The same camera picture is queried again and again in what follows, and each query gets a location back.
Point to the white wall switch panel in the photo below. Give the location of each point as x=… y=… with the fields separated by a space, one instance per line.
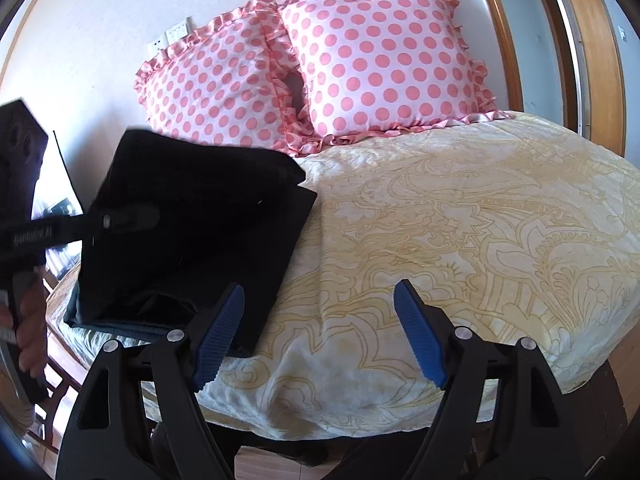
x=173 y=34

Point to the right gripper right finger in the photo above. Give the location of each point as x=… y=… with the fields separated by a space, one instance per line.
x=533 y=434

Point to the dark wooden chair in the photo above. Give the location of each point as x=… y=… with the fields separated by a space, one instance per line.
x=64 y=372

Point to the left polka dot pillow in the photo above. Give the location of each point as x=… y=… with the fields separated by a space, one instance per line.
x=234 y=81

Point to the right polka dot pillow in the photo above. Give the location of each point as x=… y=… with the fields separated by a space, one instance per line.
x=374 y=67

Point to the yellow patterned bedspread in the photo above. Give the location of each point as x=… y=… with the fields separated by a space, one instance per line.
x=514 y=228

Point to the polka dot pillow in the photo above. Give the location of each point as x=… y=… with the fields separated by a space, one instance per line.
x=234 y=81
x=374 y=67

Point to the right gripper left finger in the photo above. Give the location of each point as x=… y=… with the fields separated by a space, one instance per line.
x=107 y=436

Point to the wooden door frame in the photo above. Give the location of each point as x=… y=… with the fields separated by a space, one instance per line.
x=556 y=59

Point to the person left hand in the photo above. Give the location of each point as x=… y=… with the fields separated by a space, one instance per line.
x=31 y=333

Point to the black pants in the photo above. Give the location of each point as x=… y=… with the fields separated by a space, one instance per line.
x=181 y=222

